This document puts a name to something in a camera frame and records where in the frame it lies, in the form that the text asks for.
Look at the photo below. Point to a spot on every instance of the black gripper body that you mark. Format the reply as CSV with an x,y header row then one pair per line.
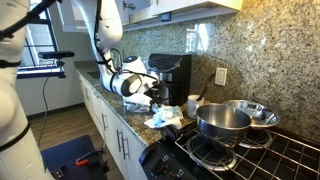
x,y
156,94

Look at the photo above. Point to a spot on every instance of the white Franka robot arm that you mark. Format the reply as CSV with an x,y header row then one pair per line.
x,y
10,106

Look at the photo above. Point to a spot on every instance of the white and blue towel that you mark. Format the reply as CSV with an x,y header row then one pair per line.
x,y
165,116

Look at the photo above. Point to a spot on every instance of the brown and white crumpled cloth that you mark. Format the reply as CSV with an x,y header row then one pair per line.
x,y
136,108

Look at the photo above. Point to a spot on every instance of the black coffee machine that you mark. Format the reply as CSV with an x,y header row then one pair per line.
x,y
181,76

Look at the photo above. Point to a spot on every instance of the white ceramic mug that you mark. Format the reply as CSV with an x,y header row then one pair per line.
x,y
192,106

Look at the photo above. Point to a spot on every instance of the dark utensil in mug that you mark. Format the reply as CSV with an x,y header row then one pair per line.
x,y
205,86

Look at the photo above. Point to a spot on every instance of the chrome sink faucet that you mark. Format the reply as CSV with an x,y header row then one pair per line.
x,y
116,55

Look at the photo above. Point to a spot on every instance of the white lower cabinets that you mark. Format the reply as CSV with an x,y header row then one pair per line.
x,y
110,140

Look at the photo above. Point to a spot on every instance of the kitchen sink basin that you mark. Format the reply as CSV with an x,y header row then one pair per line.
x,y
94,74

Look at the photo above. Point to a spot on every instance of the stainless steel pot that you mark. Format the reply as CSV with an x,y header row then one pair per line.
x,y
221,123

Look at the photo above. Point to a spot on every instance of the black under-cabinet box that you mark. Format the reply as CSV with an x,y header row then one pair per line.
x,y
165,17

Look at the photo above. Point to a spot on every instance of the white upper cabinet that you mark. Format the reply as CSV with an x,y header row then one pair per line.
x,y
200,8

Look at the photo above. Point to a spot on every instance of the stainless steel bowl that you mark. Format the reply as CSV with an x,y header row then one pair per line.
x,y
260,115

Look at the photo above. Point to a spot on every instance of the dark blue robot cart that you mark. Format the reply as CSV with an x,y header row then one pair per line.
x,y
70,156

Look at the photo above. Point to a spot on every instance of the black gas stove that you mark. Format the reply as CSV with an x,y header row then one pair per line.
x,y
266,160

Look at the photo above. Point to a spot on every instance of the white wall outlet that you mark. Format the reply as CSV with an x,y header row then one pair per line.
x,y
220,76

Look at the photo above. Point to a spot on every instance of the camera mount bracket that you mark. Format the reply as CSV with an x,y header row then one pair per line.
x,y
60,63

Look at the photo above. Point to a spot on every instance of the black stereo camera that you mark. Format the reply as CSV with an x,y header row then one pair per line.
x,y
55,54

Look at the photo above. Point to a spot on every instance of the window with dark frame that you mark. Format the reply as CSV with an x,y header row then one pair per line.
x,y
36,43

